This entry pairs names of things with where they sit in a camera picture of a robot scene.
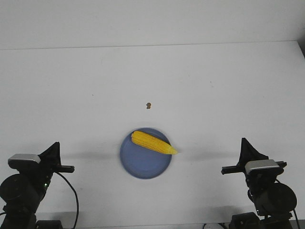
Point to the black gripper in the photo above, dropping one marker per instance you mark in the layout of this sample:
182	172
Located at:
249	153
40	172

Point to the yellow corn cob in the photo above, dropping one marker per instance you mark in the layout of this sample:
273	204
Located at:
150	142

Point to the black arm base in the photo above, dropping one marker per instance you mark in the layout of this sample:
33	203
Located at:
48	224
244	221

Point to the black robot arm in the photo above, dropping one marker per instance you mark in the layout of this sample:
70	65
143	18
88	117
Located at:
24	191
274	201

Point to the blue round plate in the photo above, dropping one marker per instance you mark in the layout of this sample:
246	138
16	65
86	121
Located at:
141	162

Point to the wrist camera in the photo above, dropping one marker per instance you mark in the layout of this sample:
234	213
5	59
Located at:
23	162
258	165

